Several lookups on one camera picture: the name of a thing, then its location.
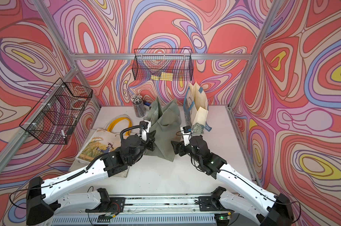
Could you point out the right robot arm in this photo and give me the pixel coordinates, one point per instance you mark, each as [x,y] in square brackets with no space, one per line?
[253,202]

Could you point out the black wire basket back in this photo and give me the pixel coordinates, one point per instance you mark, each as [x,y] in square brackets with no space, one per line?
[153,61]

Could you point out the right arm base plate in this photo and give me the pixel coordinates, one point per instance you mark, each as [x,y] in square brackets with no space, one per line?
[208,203]

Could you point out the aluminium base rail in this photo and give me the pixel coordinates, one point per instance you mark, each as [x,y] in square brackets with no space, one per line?
[139,210]

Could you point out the yellow sticky notes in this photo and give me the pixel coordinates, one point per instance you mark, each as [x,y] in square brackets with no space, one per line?
[163,76]

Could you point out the white bag yellow handles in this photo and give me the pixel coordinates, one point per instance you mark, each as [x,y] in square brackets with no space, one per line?
[99,141]

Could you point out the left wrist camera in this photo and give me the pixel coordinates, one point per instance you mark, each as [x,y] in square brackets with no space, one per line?
[144,130]

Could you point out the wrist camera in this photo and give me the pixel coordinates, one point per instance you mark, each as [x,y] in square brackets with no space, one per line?
[144,130]
[186,134]

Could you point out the black wire basket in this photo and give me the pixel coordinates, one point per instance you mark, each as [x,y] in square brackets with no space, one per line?
[153,61]
[57,113]

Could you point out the beige bag blue handles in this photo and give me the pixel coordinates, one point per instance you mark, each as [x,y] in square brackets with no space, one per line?
[195,106]

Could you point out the metal cup of pencils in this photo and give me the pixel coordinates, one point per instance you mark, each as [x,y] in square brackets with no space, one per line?
[138,104]

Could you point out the olive green fabric bag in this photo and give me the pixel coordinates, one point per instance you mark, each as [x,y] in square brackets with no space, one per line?
[165,122]

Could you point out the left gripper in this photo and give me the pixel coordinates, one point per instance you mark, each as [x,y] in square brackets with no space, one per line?
[150,140]

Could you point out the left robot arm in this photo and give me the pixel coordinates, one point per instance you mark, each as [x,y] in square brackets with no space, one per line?
[42,199]

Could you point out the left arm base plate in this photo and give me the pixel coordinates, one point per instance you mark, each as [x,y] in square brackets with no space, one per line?
[115,205]

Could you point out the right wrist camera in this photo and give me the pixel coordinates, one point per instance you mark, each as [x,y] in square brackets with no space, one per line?
[186,134]

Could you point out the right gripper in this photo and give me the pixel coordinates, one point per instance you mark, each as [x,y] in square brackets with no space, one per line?
[176,148]

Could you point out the black wire basket left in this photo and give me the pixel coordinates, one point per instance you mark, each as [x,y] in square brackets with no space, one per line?
[57,113]

